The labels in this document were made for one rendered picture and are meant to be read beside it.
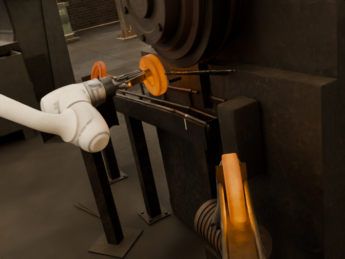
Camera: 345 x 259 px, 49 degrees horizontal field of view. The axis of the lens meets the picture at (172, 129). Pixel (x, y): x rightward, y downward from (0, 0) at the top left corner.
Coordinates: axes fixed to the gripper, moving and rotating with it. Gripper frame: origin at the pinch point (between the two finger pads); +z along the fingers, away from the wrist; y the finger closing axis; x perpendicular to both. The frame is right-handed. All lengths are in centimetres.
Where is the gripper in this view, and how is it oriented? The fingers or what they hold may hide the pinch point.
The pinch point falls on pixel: (151, 71)
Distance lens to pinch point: 142.9
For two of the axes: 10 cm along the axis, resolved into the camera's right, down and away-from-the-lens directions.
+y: 5.1, 2.5, -8.2
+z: 8.3, -3.8, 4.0
